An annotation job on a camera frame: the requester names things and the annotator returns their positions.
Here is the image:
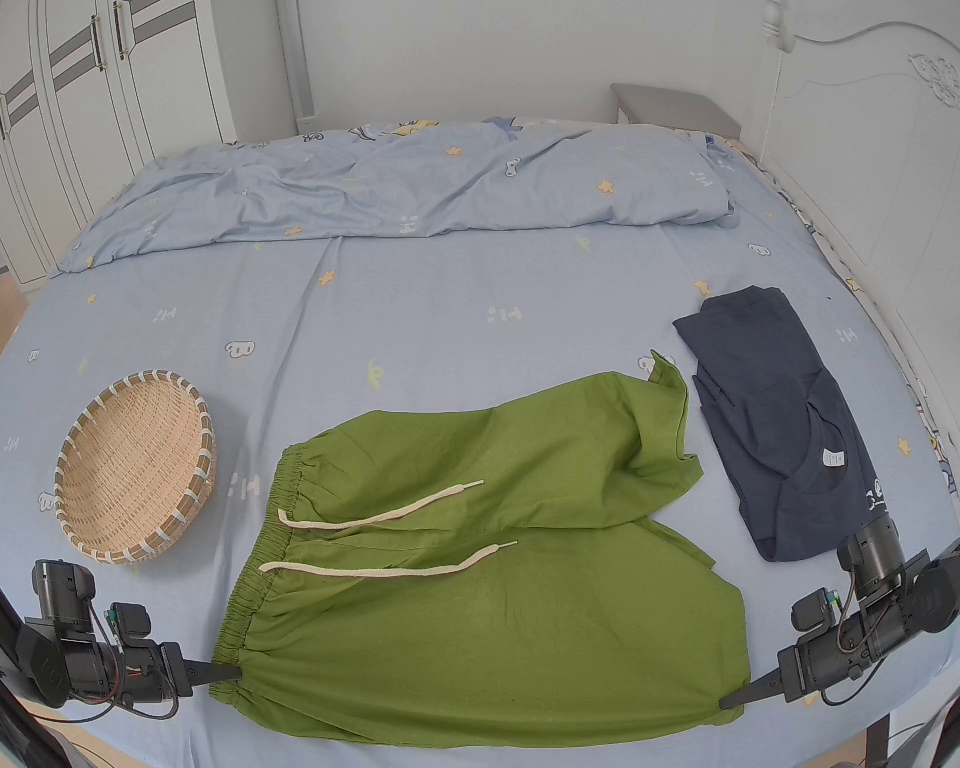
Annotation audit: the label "white wardrobe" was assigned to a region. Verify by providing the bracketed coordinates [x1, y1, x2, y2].
[0, 0, 241, 290]

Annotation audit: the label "green shorts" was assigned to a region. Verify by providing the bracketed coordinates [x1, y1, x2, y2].
[210, 348, 753, 747]

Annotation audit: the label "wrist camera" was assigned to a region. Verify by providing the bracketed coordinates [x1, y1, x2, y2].
[792, 588, 841, 636]
[109, 602, 153, 648]

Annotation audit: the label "dark blue T-shirt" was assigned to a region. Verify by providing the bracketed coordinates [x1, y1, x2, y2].
[672, 286, 897, 564]

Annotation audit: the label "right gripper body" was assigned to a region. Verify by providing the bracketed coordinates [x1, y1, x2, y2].
[778, 594, 919, 704]

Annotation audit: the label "pale blue quilt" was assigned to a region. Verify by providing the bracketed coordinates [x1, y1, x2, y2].
[52, 116, 744, 280]

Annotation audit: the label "bed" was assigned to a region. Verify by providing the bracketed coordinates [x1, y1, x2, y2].
[0, 0, 960, 760]

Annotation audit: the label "round woven basket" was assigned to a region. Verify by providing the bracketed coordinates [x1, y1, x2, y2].
[54, 369, 219, 575]

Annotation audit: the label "grey bedside table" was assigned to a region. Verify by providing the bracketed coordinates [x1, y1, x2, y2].
[611, 82, 744, 141]

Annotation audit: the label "black cable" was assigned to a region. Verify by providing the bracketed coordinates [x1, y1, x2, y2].
[30, 693, 185, 727]
[819, 600, 864, 708]

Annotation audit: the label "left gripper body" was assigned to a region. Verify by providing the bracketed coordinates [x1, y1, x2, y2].
[75, 636, 195, 706]

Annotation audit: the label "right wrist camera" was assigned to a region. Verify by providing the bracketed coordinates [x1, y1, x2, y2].
[792, 588, 841, 636]

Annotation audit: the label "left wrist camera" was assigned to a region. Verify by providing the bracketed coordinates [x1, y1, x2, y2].
[109, 602, 153, 648]

